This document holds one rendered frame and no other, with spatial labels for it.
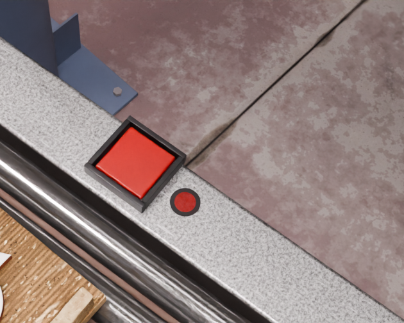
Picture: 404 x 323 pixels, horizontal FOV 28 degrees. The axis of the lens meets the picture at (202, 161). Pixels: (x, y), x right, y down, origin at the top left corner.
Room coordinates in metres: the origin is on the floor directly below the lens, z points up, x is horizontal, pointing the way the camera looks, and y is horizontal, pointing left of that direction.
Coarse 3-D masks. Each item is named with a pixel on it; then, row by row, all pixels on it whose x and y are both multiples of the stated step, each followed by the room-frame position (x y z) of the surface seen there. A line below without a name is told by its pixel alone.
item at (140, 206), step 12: (132, 120) 0.40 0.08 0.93; (120, 132) 0.38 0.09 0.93; (144, 132) 0.39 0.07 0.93; (108, 144) 0.37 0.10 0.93; (168, 144) 0.38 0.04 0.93; (96, 156) 0.35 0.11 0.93; (180, 156) 0.37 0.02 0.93; (84, 168) 0.34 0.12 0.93; (96, 180) 0.33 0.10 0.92; (108, 180) 0.33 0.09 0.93; (168, 180) 0.34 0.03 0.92; (120, 192) 0.32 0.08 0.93; (156, 192) 0.33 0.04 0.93; (132, 204) 0.31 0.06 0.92; (144, 204) 0.31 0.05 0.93
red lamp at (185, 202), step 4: (184, 192) 0.34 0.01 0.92; (176, 196) 0.33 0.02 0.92; (180, 196) 0.33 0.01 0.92; (184, 196) 0.33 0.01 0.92; (188, 196) 0.33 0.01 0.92; (192, 196) 0.33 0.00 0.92; (176, 200) 0.33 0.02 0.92; (180, 200) 0.33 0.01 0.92; (184, 200) 0.33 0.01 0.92; (188, 200) 0.33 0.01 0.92; (192, 200) 0.33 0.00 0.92; (176, 204) 0.32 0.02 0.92; (180, 204) 0.32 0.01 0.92; (184, 204) 0.32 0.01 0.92; (188, 204) 0.32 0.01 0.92; (192, 204) 0.32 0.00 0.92; (180, 208) 0.32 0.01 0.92; (184, 208) 0.32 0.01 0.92; (188, 208) 0.32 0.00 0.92; (192, 208) 0.32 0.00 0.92
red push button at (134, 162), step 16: (128, 144) 0.37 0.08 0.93; (144, 144) 0.38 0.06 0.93; (112, 160) 0.35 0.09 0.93; (128, 160) 0.35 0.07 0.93; (144, 160) 0.36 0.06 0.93; (160, 160) 0.36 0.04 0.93; (112, 176) 0.33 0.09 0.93; (128, 176) 0.34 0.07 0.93; (144, 176) 0.34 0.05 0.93; (160, 176) 0.34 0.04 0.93; (144, 192) 0.32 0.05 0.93
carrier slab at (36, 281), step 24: (0, 216) 0.26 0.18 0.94; (0, 240) 0.24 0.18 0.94; (24, 240) 0.25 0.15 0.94; (24, 264) 0.22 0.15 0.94; (48, 264) 0.23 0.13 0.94; (24, 288) 0.20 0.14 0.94; (48, 288) 0.20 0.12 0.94; (72, 288) 0.21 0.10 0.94; (96, 288) 0.21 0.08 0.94; (24, 312) 0.18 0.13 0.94; (48, 312) 0.18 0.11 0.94
